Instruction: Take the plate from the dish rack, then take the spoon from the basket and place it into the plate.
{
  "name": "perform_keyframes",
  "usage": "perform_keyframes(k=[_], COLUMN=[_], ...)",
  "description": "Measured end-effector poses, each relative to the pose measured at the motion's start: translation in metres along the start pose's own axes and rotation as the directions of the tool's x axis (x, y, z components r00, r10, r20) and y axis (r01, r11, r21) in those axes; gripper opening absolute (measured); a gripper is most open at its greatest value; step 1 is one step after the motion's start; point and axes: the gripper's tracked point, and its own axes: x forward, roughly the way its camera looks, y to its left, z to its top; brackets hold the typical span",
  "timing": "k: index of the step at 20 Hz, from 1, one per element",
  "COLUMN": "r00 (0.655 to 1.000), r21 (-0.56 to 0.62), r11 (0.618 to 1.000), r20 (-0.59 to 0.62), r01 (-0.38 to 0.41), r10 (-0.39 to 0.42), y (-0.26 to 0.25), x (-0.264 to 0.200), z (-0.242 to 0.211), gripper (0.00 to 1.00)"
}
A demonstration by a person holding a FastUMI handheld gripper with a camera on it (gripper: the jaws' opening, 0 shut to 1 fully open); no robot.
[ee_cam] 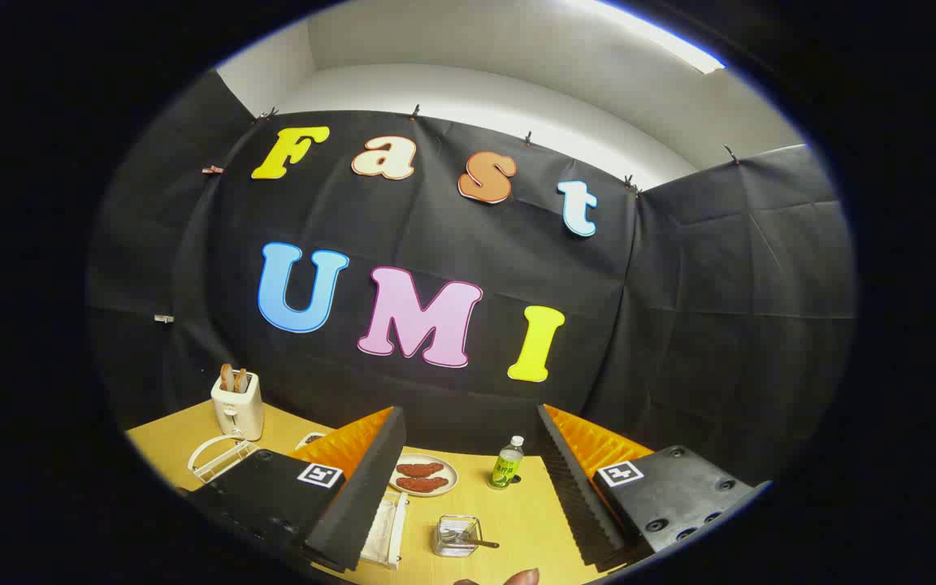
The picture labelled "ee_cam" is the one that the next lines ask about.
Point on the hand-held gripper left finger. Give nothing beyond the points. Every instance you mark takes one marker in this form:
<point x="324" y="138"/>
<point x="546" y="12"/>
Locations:
<point x="370" y="487"/>

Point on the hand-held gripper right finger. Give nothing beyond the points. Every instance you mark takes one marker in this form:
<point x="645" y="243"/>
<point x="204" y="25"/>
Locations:
<point x="574" y="487"/>

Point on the white plate with sausages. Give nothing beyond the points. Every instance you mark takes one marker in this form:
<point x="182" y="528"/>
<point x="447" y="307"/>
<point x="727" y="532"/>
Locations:
<point x="444" y="475"/>

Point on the white divided seasoning dish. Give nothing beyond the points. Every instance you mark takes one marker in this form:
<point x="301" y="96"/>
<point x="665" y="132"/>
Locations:
<point x="309" y="439"/>

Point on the brown sausage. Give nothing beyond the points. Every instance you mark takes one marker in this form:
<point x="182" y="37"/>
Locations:
<point x="422" y="484"/>
<point x="419" y="470"/>

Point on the green label drink bottle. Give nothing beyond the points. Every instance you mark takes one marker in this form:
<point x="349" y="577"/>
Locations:
<point x="505" y="470"/>

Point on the white toaster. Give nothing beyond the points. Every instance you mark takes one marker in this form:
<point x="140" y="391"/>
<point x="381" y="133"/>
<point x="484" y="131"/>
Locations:
<point x="237" y="410"/>

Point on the toasted bread slice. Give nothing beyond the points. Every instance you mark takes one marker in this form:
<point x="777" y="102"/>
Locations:
<point x="227" y="377"/>
<point x="240" y="380"/>

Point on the black backdrop cloth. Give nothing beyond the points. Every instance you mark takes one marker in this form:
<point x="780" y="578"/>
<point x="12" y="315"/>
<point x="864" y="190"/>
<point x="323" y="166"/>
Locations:
<point x="695" y="309"/>

